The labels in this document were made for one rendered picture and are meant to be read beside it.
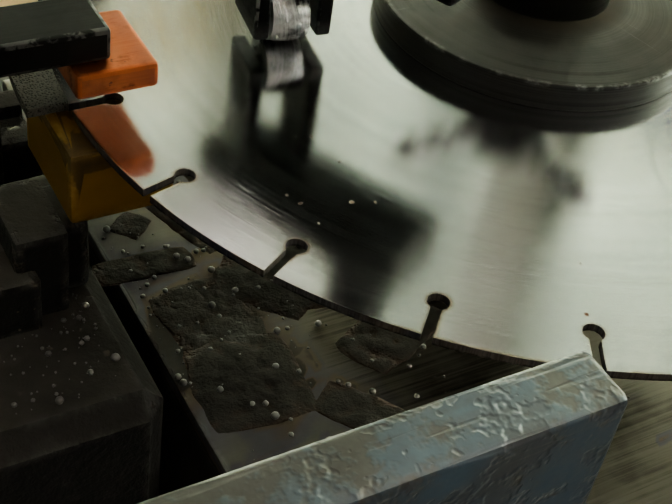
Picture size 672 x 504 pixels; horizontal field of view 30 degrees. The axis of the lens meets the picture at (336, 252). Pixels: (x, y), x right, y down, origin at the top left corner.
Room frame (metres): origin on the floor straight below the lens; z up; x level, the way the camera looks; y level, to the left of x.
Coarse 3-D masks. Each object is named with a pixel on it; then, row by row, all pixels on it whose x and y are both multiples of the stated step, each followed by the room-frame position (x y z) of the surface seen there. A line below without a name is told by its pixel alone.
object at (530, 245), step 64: (128, 0) 0.35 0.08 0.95; (192, 0) 0.35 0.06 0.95; (192, 64) 0.32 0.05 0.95; (256, 64) 0.32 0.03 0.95; (320, 64) 0.33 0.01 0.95; (384, 64) 0.34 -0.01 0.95; (128, 128) 0.28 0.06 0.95; (192, 128) 0.29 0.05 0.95; (256, 128) 0.29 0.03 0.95; (320, 128) 0.30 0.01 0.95; (384, 128) 0.30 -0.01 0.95; (448, 128) 0.31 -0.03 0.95; (512, 128) 0.31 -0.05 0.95; (576, 128) 0.32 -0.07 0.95; (640, 128) 0.32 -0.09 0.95; (192, 192) 0.26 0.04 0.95; (256, 192) 0.26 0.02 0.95; (320, 192) 0.27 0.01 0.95; (384, 192) 0.27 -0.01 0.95; (448, 192) 0.28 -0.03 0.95; (512, 192) 0.28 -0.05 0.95; (576, 192) 0.29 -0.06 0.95; (640, 192) 0.29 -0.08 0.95; (256, 256) 0.24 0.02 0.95; (320, 256) 0.24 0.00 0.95; (384, 256) 0.25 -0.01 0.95; (448, 256) 0.25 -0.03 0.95; (512, 256) 0.25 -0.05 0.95; (576, 256) 0.26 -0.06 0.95; (640, 256) 0.26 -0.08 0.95; (384, 320) 0.22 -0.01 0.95; (448, 320) 0.23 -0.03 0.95; (512, 320) 0.23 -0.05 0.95; (576, 320) 0.23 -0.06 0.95; (640, 320) 0.24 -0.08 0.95
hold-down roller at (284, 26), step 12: (276, 0) 0.33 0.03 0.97; (288, 0) 0.34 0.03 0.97; (300, 0) 0.34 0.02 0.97; (276, 12) 0.33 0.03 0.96; (288, 12) 0.33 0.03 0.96; (300, 12) 0.34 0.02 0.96; (276, 24) 0.33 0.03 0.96; (288, 24) 0.33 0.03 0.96; (300, 24) 0.33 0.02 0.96; (276, 36) 0.33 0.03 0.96; (288, 36) 0.33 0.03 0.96; (300, 36) 0.34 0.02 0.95
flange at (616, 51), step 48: (384, 0) 0.36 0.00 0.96; (432, 0) 0.36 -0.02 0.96; (480, 0) 0.37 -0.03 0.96; (528, 0) 0.36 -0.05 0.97; (576, 0) 0.36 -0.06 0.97; (624, 0) 0.38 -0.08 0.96; (432, 48) 0.34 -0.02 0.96; (480, 48) 0.34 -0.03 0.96; (528, 48) 0.34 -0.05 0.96; (576, 48) 0.35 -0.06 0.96; (624, 48) 0.35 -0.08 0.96; (528, 96) 0.33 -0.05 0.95; (576, 96) 0.33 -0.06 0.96; (624, 96) 0.33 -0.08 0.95
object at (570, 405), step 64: (0, 128) 0.32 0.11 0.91; (64, 128) 0.28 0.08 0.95; (0, 192) 0.29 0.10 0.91; (64, 192) 0.27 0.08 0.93; (128, 192) 0.28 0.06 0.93; (0, 256) 0.27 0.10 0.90; (64, 256) 0.27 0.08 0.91; (128, 256) 0.34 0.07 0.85; (0, 320) 0.26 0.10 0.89; (64, 320) 0.27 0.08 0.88; (128, 320) 0.31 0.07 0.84; (320, 320) 0.32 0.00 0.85; (0, 384) 0.24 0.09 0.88; (64, 384) 0.24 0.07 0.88; (128, 384) 0.25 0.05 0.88; (320, 384) 0.29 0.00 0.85; (384, 384) 0.29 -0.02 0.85; (448, 384) 0.30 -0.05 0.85; (512, 384) 0.16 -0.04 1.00; (576, 384) 0.16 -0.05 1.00; (640, 384) 0.32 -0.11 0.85; (0, 448) 0.22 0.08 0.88; (64, 448) 0.22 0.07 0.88; (128, 448) 0.24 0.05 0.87; (192, 448) 0.27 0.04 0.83; (256, 448) 0.26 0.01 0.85; (320, 448) 0.14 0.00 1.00; (384, 448) 0.14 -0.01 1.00; (448, 448) 0.14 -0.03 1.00; (512, 448) 0.15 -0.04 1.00; (576, 448) 0.16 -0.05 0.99; (640, 448) 0.29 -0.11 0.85
